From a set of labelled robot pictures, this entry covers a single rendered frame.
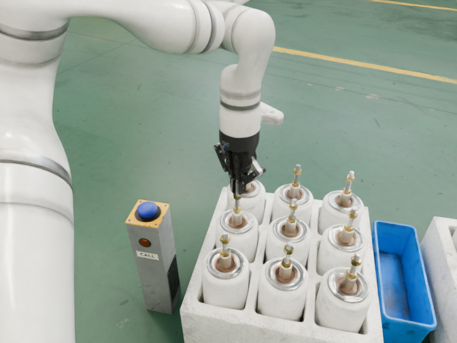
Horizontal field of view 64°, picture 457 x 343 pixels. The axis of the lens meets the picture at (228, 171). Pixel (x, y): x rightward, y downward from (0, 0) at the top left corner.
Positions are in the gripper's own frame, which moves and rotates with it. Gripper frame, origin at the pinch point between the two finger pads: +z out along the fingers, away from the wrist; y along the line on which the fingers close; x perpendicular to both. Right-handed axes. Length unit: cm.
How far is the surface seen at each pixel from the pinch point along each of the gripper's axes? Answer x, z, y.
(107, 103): 21, 36, -118
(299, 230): 8.4, 10.3, 10.9
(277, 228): 5.2, 10.2, 7.5
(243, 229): -0.7, 10.2, 2.7
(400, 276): 36, 35, 27
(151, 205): -15.5, 2.7, -9.0
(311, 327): -3.1, 17.6, 24.9
